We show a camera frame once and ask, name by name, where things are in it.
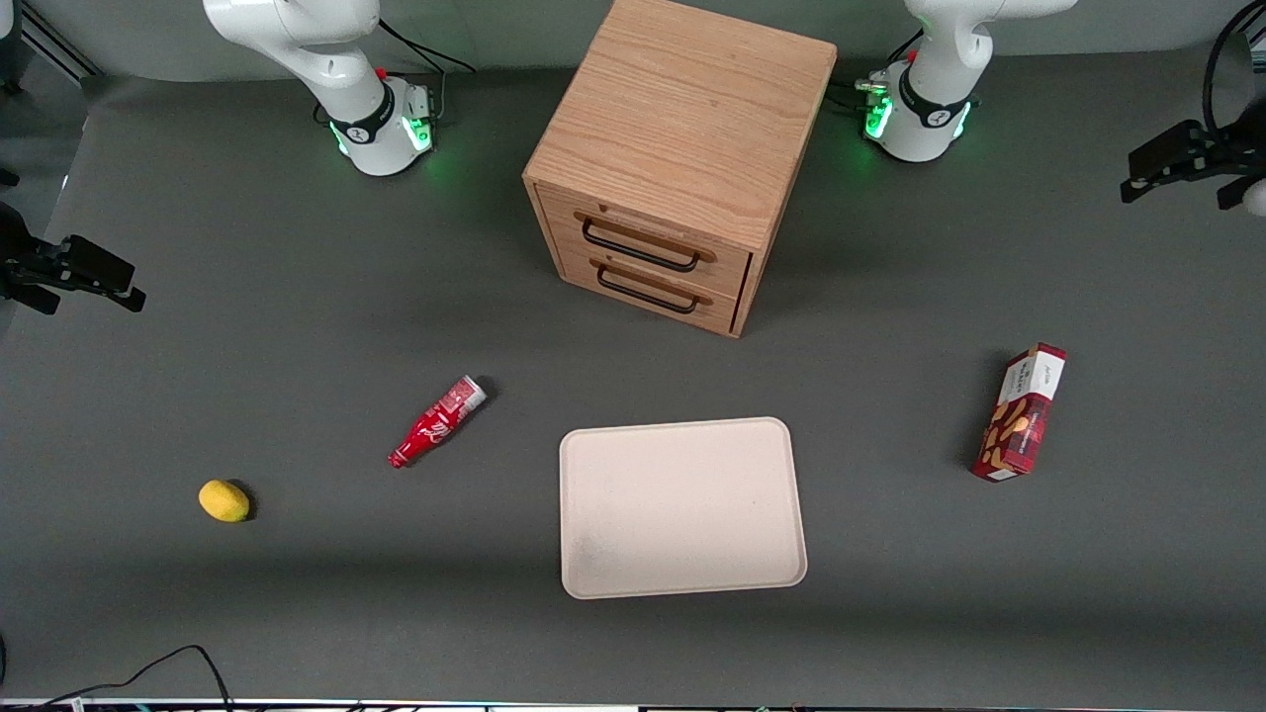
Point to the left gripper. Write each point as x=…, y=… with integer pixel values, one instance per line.
x=1232, y=154

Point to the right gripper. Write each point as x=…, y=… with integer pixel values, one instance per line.
x=20, y=259

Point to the red cookie box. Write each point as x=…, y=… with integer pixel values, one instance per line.
x=1019, y=420

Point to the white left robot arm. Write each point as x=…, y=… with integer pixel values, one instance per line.
x=930, y=89

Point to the beige plastic tray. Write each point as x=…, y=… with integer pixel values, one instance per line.
x=680, y=506

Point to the yellow lemon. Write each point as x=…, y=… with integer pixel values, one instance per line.
x=224, y=500

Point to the red cola bottle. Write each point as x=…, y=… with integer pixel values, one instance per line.
x=435, y=423

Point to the wooden drawer front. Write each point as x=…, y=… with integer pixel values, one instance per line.
x=727, y=265
x=717, y=309

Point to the wooden two-drawer cabinet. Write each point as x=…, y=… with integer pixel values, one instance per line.
x=682, y=109

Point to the aluminium frame rail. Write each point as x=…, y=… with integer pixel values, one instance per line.
x=59, y=44

